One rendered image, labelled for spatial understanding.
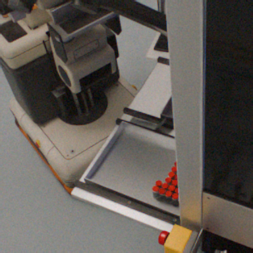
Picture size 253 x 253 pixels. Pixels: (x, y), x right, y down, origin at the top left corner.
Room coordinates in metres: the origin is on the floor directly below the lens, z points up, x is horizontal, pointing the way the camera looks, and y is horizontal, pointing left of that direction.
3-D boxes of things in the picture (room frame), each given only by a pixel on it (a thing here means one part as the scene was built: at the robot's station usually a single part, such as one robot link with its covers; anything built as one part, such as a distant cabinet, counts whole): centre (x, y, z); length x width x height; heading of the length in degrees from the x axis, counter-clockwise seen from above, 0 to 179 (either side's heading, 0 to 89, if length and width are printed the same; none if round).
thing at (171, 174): (0.86, -0.05, 0.90); 0.18 x 0.02 x 0.05; 148
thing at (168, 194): (0.85, -0.07, 0.90); 0.18 x 0.02 x 0.05; 148
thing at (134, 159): (0.90, 0.03, 0.90); 0.34 x 0.26 x 0.04; 58
